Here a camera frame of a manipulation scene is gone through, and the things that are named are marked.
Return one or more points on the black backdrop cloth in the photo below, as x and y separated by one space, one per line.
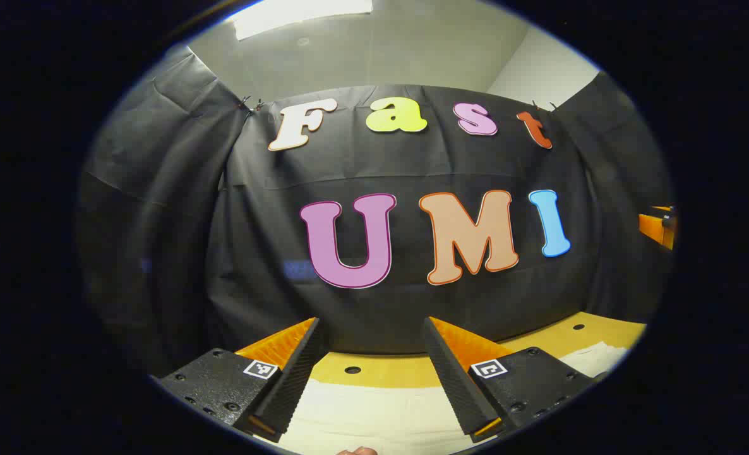
381 309

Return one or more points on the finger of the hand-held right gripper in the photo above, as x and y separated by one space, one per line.
655 229

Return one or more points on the cream white jeans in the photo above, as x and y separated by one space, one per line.
374 417

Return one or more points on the ceiling light panel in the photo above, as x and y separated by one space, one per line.
299 12

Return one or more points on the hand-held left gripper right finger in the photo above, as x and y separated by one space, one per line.
453 385

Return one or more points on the small black cloth clip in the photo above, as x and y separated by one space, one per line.
251 104
544 106

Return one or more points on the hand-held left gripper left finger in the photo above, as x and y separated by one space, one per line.
299 373

